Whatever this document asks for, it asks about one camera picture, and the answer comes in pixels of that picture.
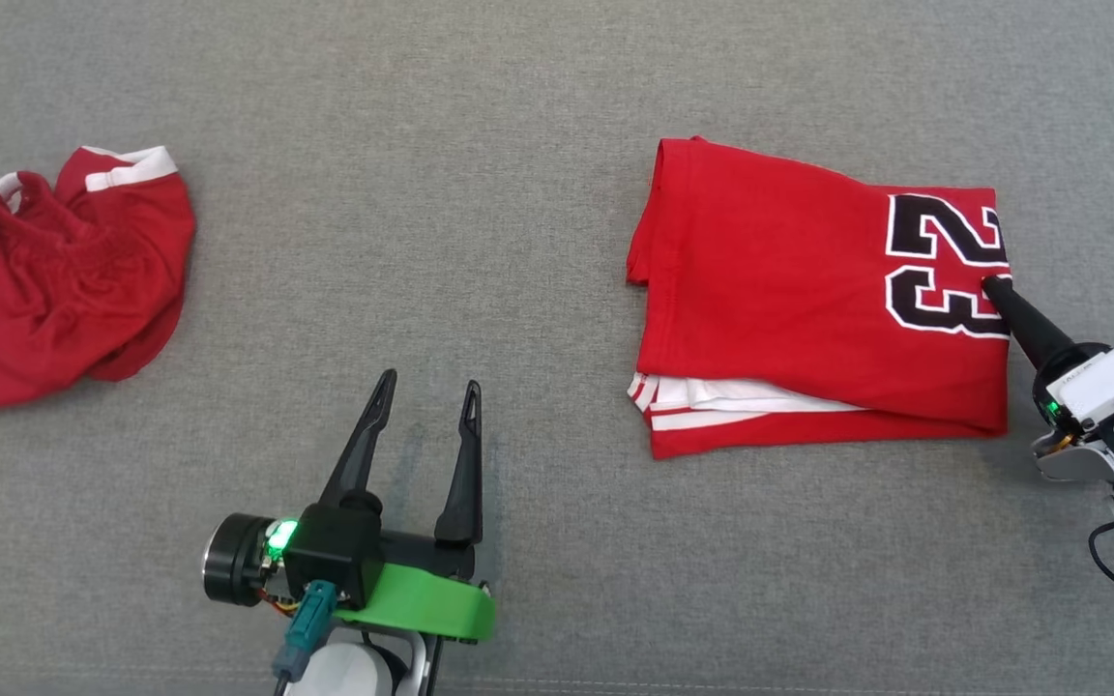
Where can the grey fabric sofa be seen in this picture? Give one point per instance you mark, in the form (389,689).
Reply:
(470,193)

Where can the red shorts white waistband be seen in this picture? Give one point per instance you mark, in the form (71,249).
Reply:
(44,290)

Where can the red basketball jersey number 23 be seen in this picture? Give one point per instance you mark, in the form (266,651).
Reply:
(789,290)

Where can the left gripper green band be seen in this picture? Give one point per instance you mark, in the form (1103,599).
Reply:
(422,604)

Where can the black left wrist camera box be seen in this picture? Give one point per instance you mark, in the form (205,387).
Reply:
(335,551)

